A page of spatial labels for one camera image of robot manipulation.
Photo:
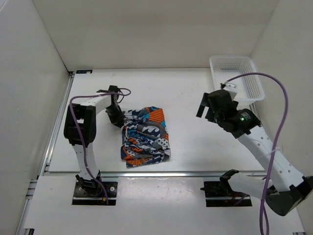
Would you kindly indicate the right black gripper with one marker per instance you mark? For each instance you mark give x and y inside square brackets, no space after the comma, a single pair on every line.
[205,102]

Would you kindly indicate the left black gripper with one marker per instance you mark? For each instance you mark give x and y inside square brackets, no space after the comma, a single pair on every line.
[116,121]

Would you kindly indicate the colourful patterned shorts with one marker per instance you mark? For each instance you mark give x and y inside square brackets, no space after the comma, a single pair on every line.
[145,139]

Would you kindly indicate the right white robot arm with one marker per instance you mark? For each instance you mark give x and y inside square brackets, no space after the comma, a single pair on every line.
[287,187]

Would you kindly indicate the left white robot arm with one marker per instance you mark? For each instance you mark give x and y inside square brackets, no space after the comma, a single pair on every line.
[80,128]

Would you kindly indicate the white plastic basket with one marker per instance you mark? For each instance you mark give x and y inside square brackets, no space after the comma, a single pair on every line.
[249,88]

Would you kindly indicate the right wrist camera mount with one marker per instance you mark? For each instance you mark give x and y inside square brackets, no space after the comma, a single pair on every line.
[231,88]

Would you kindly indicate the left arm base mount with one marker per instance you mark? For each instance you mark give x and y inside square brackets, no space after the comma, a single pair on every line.
[89,192]

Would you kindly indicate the aluminium frame rail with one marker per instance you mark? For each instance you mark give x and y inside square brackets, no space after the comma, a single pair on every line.
[161,174]

